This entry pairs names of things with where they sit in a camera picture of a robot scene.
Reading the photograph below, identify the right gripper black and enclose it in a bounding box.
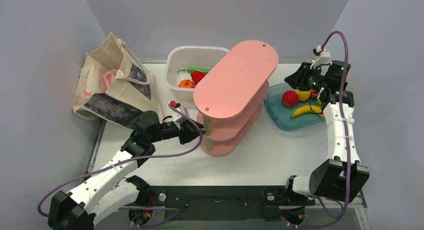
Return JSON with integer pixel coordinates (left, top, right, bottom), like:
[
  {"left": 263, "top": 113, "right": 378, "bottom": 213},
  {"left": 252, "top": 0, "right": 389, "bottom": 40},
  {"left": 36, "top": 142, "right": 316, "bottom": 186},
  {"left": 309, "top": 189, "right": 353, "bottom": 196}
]
[{"left": 285, "top": 63, "right": 330, "bottom": 93}]

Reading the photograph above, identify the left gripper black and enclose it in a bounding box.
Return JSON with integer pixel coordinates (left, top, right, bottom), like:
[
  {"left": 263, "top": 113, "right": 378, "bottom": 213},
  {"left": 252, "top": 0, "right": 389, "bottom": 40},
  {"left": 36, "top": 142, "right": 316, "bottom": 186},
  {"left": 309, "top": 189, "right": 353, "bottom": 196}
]
[{"left": 149, "top": 117, "right": 205, "bottom": 144}]

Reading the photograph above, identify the pink three-tier shelf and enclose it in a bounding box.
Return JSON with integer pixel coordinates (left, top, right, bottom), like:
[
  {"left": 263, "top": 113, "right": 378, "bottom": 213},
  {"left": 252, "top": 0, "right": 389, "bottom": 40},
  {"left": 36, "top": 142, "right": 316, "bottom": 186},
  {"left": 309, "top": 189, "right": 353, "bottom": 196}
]
[{"left": 193, "top": 40, "right": 279, "bottom": 156}]

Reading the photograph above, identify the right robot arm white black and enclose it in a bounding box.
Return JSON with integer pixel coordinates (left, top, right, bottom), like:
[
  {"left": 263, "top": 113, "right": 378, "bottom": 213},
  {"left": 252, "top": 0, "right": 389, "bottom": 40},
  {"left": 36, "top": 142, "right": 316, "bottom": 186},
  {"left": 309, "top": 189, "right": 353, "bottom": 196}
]
[{"left": 282, "top": 60, "right": 370, "bottom": 204}]

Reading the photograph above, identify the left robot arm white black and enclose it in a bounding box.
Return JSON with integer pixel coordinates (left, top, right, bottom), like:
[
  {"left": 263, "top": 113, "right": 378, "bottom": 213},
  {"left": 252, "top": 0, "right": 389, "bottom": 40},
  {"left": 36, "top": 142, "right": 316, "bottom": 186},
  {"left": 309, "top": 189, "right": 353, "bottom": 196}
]
[{"left": 47, "top": 107, "right": 205, "bottom": 229}]

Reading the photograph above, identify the orange fruit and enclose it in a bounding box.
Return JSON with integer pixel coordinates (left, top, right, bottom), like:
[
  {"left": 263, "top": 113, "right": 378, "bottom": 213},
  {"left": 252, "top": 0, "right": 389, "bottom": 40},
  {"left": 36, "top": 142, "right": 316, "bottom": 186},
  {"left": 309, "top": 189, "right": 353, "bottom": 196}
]
[{"left": 309, "top": 89, "right": 319, "bottom": 98}]

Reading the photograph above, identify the yellow lemon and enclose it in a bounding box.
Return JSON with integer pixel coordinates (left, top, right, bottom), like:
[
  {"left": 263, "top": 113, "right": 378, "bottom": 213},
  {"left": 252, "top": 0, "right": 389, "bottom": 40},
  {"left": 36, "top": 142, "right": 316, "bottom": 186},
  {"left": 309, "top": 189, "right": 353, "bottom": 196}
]
[{"left": 295, "top": 89, "right": 311, "bottom": 102}]

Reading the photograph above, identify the red apple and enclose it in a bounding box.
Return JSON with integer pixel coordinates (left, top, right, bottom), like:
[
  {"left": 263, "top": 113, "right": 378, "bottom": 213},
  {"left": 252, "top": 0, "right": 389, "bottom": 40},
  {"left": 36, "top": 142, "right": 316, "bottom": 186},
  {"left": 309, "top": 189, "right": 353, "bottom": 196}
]
[{"left": 281, "top": 90, "right": 299, "bottom": 107}]

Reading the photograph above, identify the yellow banana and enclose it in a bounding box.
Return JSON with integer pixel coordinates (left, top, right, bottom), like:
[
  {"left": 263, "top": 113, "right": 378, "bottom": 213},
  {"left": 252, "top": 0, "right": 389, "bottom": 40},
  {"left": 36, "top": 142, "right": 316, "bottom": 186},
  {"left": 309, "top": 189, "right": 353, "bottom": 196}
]
[{"left": 291, "top": 105, "right": 324, "bottom": 118}]

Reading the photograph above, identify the small orange pumpkin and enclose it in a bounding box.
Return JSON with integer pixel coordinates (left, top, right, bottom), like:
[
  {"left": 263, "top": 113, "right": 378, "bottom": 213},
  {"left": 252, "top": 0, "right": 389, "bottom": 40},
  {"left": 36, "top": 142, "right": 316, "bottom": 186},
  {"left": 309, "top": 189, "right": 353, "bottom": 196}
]
[{"left": 178, "top": 79, "right": 195, "bottom": 89}]

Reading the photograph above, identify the teal plastic tray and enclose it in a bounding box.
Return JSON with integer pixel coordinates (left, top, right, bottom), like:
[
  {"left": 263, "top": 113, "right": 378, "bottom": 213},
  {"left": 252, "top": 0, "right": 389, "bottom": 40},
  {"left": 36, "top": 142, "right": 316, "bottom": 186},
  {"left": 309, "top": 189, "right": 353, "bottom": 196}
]
[{"left": 263, "top": 83, "right": 325, "bottom": 131}]

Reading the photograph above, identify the red bell pepper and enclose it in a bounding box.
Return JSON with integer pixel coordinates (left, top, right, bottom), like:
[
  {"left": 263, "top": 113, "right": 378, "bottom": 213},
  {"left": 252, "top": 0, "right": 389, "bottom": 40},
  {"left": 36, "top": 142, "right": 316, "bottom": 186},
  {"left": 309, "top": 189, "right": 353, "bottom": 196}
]
[{"left": 190, "top": 71, "right": 206, "bottom": 85}]

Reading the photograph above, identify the white plastic tub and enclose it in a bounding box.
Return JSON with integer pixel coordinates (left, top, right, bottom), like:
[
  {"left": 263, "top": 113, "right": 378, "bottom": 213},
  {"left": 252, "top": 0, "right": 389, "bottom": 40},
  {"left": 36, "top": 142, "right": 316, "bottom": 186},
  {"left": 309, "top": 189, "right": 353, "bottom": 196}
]
[{"left": 163, "top": 46, "right": 229, "bottom": 102}]

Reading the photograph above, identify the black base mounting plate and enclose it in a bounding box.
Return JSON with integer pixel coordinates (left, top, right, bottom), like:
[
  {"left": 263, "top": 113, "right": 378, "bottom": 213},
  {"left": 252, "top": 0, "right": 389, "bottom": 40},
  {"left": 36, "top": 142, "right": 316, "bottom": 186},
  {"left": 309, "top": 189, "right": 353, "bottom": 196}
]
[{"left": 128, "top": 185, "right": 315, "bottom": 225}]

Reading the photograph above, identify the beige canvas tote bag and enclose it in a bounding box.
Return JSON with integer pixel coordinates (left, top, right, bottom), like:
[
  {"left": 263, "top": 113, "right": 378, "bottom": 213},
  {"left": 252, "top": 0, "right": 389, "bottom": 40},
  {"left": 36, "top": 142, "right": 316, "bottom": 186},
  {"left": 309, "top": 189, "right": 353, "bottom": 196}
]
[{"left": 72, "top": 33, "right": 163, "bottom": 129}]

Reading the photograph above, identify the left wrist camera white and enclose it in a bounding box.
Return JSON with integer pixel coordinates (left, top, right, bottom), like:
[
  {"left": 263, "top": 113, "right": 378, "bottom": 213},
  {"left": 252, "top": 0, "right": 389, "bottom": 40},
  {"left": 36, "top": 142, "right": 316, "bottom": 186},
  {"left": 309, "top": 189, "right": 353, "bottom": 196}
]
[{"left": 172, "top": 105, "right": 189, "bottom": 125}]

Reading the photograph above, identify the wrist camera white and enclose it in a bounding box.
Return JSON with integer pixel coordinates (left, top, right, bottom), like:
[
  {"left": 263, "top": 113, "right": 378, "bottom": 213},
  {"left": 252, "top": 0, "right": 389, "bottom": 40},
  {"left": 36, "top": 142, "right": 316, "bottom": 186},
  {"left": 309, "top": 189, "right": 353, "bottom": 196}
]
[
  {"left": 310, "top": 45, "right": 331, "bottom": 69},
  {"left": 172, "top": 105, "right": 189, "bottom": 125}
]

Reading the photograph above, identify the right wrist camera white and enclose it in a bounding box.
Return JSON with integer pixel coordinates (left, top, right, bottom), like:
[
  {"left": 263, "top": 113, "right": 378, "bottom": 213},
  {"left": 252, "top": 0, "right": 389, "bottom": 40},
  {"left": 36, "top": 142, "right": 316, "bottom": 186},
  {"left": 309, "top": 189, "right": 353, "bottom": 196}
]
[{"left": 310, "top": 45, "right": 331, "bottom": 69}]

